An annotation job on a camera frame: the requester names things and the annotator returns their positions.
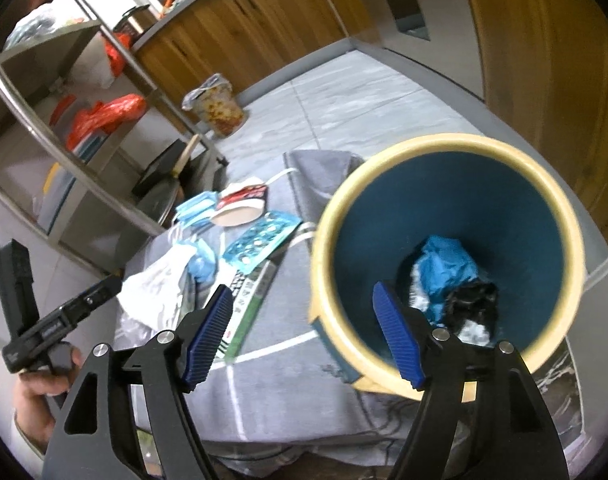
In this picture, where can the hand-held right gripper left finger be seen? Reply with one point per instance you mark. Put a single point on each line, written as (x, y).
(208, 332)

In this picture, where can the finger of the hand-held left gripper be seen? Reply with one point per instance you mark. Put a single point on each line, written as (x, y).
(96, 295)

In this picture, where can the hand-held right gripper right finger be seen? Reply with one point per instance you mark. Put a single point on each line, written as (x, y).
(399, 340)

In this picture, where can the green and white box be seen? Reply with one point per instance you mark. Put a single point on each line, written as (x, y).
(249, 305)

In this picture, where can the white plastic bag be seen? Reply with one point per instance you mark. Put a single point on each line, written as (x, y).
(153, 280)

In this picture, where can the blue face mask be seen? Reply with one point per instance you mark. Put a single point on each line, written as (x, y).
(203, 260)
(196, 207)

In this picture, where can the teal blister pack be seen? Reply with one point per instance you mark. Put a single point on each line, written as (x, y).
(259, 242)

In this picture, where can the blue bin with yellow rim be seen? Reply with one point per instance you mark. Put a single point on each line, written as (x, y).
(374, 220)

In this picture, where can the person's left forearm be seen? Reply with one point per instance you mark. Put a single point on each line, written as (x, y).
(26, 447)

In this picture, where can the person's left hand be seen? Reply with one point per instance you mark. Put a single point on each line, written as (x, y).
(33, 395)

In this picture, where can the crumpled silver foil wrapper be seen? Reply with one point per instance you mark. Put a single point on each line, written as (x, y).
(476, 332)

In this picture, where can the crumpled black plastic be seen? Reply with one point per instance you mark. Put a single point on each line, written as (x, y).
(471, 302)

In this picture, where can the crumpled blue glove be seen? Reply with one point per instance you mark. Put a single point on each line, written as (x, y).
(444, 270)

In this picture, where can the grey checked cloth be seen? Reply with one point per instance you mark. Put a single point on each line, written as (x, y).
(284, 385)

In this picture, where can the grey pot with lid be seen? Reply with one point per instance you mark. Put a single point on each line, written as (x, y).
(158, 202)

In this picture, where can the red white packet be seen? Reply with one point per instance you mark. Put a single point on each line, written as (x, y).
(238, 210)

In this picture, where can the large red plastic bag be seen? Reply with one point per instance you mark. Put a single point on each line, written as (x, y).
(113, 110)

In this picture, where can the orange lid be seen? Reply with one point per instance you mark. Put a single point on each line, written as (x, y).
(62, 107)

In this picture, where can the metal shelf rack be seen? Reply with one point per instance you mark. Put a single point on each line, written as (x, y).
(13, 80)

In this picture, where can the white bag on shelf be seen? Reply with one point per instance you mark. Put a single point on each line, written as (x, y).
(91, 72)

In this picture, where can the floral bin with plastic liner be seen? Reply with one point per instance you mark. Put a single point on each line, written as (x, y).
(218, 107)

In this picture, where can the small red plastic bag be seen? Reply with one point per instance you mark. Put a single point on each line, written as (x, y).
(116, 55)

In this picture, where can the clear bag of items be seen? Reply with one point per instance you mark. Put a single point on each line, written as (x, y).
(31, 25)

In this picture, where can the dark jar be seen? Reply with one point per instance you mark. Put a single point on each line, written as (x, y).
(131, 20)

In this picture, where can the stainless steel appliance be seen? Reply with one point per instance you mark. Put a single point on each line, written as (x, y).
(434, 60)

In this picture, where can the tall wooden cabinet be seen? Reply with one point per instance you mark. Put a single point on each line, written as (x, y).
(549, 85)

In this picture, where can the wooden base cabinet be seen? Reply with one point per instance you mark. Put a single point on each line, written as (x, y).
(244, 15)

